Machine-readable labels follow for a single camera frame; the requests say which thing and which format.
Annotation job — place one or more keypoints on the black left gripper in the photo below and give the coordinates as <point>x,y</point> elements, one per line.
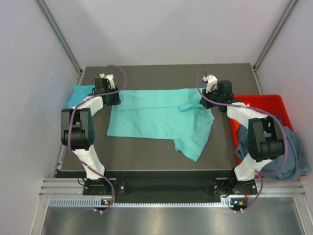
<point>116,101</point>

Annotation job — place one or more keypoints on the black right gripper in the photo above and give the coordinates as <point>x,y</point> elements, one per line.
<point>206,95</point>

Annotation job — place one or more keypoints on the teal t-shirt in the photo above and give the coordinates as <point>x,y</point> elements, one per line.
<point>166,115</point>

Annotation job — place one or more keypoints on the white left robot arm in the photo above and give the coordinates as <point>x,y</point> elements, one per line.
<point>77,128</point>

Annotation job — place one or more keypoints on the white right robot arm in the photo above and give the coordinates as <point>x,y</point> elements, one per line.
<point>266,138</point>

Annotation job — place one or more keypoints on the folded blue t-shirt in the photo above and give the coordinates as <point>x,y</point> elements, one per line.
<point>79,94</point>

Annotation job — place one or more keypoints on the red plastic bin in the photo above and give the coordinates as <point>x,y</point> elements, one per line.
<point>270,103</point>

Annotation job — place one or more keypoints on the grey-blue t-shirt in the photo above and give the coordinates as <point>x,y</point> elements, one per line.
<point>296,163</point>

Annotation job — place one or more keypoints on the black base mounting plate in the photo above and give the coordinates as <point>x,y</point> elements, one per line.
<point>170,186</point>

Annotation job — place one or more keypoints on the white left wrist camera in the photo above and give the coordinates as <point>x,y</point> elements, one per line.
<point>108,80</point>

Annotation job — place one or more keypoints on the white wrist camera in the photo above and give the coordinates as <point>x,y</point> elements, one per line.
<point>108,80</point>
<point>211,83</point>

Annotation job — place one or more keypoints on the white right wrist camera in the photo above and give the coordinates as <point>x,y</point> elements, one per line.
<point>211,83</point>

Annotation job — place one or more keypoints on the grey aluminium corner post left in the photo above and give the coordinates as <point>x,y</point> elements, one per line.
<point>56,30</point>

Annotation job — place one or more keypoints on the grey aluminium corner post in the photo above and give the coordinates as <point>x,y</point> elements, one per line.
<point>277,29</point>
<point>56,30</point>

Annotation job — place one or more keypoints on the grey aluminium corner post right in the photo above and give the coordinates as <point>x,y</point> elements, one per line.
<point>277,29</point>

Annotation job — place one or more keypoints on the grey slotted cable duct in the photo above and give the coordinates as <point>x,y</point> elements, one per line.
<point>103,203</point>

